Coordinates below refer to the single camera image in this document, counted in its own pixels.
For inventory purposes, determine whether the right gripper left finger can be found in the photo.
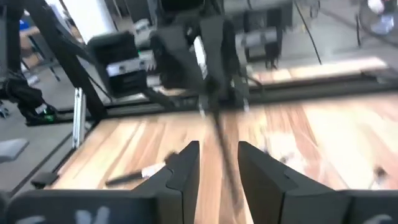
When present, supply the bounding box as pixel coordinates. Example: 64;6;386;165
134;140;201;224

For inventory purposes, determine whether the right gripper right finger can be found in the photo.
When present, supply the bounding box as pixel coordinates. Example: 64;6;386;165
238;141;353;224

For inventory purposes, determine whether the black fan makeup brush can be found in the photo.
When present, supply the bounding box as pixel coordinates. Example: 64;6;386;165
104;151;178;187

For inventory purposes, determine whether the thin black makeup brush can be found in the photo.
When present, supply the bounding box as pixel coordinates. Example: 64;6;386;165
211;108;246;215

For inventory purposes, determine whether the silver aluminium bar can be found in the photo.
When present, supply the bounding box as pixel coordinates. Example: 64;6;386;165
72;87;87;149

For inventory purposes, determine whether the black electronics box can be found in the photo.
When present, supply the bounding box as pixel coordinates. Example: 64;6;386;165
88;30;149;94

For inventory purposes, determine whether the grey chair seat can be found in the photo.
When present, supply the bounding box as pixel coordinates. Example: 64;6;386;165
0;138;30;164

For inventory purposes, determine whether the black bundle with green light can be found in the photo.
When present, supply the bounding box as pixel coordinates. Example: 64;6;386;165
0;70;59;127

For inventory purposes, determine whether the white building column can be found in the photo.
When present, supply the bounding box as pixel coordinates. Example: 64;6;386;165
62;0;118;44

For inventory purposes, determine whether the black aluminium table frame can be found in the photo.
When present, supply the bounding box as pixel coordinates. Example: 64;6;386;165
23;0;398;125

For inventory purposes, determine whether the black clamp bracket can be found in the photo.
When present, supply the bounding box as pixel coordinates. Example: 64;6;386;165
30;172;60;190

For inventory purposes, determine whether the black hanging cable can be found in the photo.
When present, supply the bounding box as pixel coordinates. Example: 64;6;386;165
294;0;323;65

